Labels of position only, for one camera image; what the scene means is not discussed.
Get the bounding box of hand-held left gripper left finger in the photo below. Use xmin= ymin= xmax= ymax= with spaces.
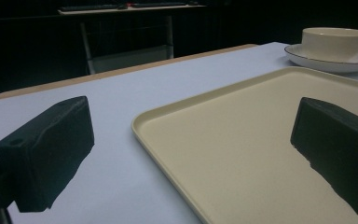
xmin=0 ymin=95 xmax=95 ymax=214

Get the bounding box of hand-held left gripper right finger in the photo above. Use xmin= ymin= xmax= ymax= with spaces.
xmin=290 ymin=96 xmax=358 ymax=215

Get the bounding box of white plate with dark rim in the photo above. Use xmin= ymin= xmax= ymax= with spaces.
xmin=283 ymin=43 xmax=358 ymax=75

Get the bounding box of cream plastic tray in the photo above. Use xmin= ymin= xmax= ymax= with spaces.
xmin=131 ymin=65 xmax=358 ymax=224

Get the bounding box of cream ceramic bowl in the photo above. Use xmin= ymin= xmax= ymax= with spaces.
xmin=300 ymin=26 xmax=358 ymax=63

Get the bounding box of black keyboard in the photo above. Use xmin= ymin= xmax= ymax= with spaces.
xmin=59 ymin=3 xmax=120 ymax=13

